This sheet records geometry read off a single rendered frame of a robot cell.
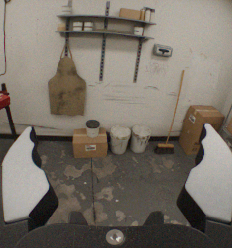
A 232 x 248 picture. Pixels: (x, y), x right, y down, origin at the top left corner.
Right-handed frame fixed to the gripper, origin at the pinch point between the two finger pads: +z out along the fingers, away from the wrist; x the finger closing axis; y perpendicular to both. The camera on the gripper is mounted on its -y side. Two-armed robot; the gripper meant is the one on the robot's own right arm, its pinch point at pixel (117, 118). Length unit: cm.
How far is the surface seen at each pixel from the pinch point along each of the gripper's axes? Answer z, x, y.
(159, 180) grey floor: 125, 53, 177
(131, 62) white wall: 208, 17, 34
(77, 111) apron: 193, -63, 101
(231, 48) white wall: 235, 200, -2
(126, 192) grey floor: 104, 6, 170
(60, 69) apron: 189, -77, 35
